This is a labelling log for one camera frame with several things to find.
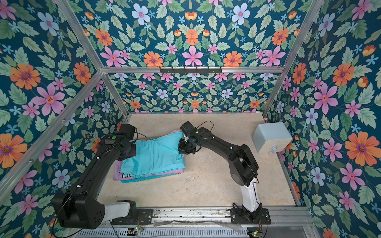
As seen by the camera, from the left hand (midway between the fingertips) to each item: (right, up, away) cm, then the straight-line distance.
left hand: (129, 152), depth 79 cm
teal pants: (+13, -2, +4) cm, 14 cm away
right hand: (+26, -1, +6) cm, 27 cm away
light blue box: (+80, +8, +8) cm, 81 cm away
